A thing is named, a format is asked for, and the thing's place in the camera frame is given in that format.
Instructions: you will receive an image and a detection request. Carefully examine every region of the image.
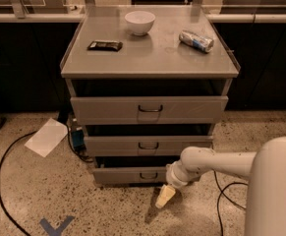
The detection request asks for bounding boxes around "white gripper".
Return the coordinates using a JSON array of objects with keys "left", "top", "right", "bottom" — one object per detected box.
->
[{"left": 155, "top": 160, "right": 196, "bottom": 208}]

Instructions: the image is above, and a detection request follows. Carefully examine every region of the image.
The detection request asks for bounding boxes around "grey bottom drawer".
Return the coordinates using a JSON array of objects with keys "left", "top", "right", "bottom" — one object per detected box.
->
[{"left": 92, "top": 155, "right": 179, "bottom": 185}]

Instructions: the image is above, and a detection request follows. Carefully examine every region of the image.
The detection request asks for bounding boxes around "grey drawer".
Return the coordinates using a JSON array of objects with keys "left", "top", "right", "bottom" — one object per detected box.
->
[
  {"left": 92, "top": 155, "right": 179, "bottom": 185},
  {"left": 85, "top": 136, "right": 212, "bottom": 156},
  {"left": 71, "top": 96, "right": 228, "bottom": 125}
]

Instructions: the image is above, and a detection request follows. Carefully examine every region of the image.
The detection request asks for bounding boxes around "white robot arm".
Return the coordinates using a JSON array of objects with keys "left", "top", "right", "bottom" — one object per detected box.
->
[{"left": 155, "top": 137, "right": 286, "bottom": 236}]

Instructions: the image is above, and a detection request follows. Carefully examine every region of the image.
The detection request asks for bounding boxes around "grey middle drawer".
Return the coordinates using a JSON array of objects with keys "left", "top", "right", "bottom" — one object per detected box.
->
[{"left": 85, "top": 136, "right": 212, "bottom": 156}]

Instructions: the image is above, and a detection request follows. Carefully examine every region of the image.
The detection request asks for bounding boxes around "grey drawer cabinet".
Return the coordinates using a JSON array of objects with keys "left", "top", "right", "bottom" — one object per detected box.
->
[{"left": 59, "top": 4, "right": 241, "bottom": 186}]

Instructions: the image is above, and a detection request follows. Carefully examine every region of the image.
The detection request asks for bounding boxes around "grey top drawer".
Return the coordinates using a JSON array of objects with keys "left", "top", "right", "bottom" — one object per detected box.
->
[{"left": 71, "top": 96, "right": 228, "bottom": 125}]

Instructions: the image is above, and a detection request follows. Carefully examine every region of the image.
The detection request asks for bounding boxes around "blue box on floor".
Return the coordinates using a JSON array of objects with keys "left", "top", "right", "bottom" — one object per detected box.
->
[{"left": 71, "top": 127, "right": 85, "bottom": 151}]

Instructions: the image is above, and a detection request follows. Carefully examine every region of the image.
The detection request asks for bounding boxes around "blue tape floor marker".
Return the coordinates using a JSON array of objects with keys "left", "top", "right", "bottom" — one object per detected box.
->
[{"left": 38, "top": 214, "right": 76, "bottom": 236}]

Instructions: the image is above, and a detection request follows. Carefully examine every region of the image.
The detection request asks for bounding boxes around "white paper sheet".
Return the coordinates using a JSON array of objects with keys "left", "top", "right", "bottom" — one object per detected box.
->
[{"left": 25, "top": 118, "right": 68, "bottom": 157}]

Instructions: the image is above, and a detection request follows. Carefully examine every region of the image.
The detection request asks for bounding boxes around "dark snack bar wrapper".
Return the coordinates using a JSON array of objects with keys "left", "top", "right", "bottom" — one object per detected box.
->
[{"left": 86, "top": 40, "right": 123, "bottom": 52}]

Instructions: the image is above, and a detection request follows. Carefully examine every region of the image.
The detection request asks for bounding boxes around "white bowl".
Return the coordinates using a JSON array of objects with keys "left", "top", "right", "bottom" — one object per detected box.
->
[{"left": 125, "top": 11, "right": 155, "bottom": 35}]

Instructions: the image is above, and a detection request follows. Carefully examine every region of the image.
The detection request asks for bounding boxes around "black cable right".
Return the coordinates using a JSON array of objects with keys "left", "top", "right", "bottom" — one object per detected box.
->
[{"left": 212, "top": 170, "right": 249, "bottom": 236}]

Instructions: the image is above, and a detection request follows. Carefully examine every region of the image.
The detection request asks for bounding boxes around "black cable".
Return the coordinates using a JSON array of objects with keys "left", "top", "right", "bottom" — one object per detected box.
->
[
  {"left": 0, "top": 130, "right": 38, "bottom": 236},
  {"left": 212, "top": 170, "right": 249, "bottom": 236}
]

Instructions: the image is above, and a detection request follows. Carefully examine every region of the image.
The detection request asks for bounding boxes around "black cable left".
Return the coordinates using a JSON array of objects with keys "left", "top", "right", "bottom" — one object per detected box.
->
[{"left": 0, "top": 130, "right": 38, "bottom": 236}]

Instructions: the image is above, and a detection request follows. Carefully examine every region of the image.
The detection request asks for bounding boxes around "dark counter with rail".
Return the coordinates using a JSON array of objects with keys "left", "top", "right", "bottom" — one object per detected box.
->
[{"left": 0, "top": 23, "right": 286, "bottom": 112}]

